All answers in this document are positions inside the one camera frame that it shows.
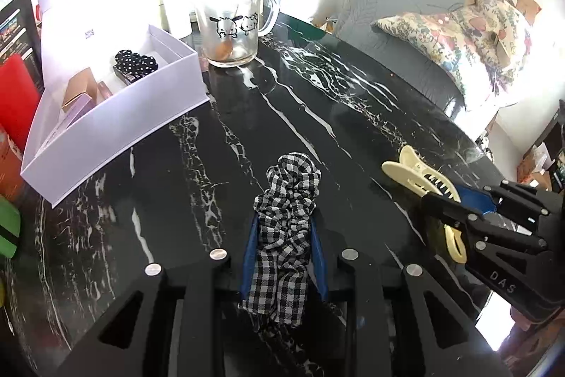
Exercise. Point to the black polka dot scrunchie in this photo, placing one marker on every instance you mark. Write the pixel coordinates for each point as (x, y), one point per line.
(137, 63)

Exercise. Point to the clear jar brown contents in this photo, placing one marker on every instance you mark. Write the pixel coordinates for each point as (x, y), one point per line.
(9, 165)

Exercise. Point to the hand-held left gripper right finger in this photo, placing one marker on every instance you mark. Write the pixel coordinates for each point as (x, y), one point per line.
(320, 262)

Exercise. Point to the brown cardboard box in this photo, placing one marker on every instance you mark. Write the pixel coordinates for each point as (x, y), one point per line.
(529, 6)

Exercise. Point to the white cylindrical cup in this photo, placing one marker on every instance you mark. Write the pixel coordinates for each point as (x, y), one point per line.
(176, 12)

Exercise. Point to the floral printed cushion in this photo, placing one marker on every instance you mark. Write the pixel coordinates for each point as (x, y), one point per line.
(463, 41)

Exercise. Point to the jar with green lid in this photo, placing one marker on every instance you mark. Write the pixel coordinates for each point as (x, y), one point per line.
(9, 227)

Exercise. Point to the black white gingham scrunchie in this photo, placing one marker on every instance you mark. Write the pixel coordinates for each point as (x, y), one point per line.
(287, 200)

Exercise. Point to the white gift box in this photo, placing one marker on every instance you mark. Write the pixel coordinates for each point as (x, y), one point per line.
(132, 107)

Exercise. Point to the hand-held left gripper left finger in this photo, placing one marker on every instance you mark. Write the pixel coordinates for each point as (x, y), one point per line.
(249, 257)

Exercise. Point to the red canister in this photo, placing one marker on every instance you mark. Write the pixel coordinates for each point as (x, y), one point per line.
(17, 94)

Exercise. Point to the purple cardboard box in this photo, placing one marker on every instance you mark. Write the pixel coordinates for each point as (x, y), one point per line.
(75, 114)

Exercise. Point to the glass mug with cartoon print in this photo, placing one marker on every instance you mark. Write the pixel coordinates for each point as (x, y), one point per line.
(229, 45)

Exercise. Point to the cream hair claw clip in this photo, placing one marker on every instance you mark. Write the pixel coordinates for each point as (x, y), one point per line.
(410, 171)

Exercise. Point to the black printed pouch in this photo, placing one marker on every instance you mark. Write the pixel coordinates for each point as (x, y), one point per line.
(17, 28)

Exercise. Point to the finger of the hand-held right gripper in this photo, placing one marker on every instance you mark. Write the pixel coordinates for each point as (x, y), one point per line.
(446, 207)
(479, 200)

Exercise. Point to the long black cardboard box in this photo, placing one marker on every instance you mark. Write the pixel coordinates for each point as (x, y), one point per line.
(123, 76)

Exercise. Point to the gold cardboard box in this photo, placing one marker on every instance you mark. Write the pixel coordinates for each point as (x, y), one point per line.
(79, 87)

